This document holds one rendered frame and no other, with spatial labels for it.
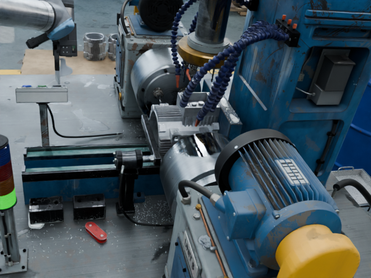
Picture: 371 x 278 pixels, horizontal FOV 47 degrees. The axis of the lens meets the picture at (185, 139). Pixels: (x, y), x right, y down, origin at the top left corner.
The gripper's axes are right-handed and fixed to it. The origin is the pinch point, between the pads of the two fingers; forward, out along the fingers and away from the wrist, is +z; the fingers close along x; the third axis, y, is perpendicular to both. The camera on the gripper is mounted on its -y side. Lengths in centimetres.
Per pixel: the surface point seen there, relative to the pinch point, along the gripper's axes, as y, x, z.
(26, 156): -10.2, -12.5, 24.1
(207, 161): 37, -57, 17
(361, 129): 170, 51, 32
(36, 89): -6.8, -3.5, 2.6
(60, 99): 1.0, -3.4, 6.1
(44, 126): -5.0, 2.7, 16.8
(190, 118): 41, -28, 10
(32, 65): -23, 227, 3
